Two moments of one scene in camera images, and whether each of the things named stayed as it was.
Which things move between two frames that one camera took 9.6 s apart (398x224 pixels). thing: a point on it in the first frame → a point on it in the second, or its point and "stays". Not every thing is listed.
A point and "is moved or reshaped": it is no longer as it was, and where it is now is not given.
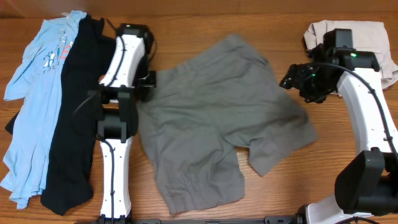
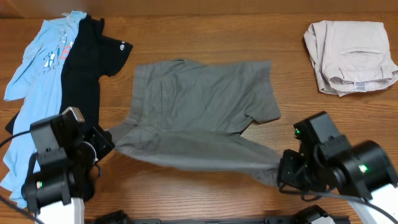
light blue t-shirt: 34,84 stays
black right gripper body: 313,84 → 298,171
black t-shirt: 68,184 stays
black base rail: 298,218 stays
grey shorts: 203,111 is moved or reshaped
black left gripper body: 144,77 → 100,141
